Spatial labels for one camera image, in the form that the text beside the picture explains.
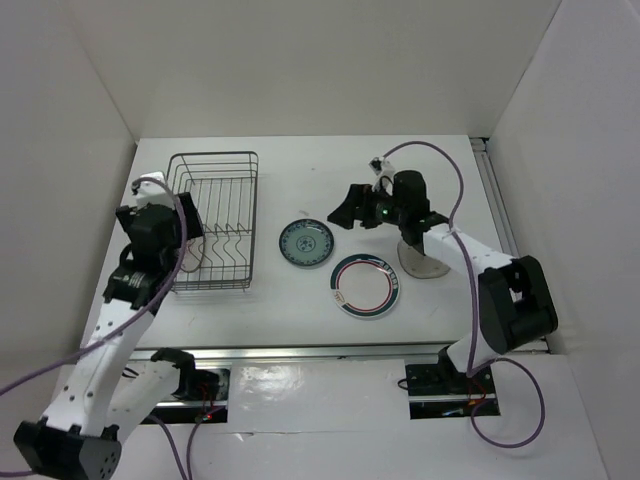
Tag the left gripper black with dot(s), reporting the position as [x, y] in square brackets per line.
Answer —
[125, 215]

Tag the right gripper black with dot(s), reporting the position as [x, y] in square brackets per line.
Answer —
[363, 197]

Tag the orange sunburst plate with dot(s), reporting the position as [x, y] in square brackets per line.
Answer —
[194, 255]

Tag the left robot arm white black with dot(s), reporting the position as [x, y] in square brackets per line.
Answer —
[81, 433]

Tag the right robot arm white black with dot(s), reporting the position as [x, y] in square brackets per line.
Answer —
[511, 302]

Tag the blue floral small plate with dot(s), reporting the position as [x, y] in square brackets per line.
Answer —
[306, 243]

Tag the green red rimmed plate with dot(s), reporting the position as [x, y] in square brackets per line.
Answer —
[364, 286]

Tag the clear glass square plate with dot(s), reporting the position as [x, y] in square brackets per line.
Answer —
[417, 265]

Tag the grey wire dish rack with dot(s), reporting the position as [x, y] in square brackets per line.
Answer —
[224, 188]

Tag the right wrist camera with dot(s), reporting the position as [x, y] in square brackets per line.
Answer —
[384, 172]

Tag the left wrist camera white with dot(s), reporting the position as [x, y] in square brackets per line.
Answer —
[146, 192]

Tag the aluminium front rail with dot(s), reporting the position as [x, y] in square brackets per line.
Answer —
[342, 351]

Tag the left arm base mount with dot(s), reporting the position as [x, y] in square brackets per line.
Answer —
[204, 401]

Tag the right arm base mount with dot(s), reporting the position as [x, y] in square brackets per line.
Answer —
[432, 397]

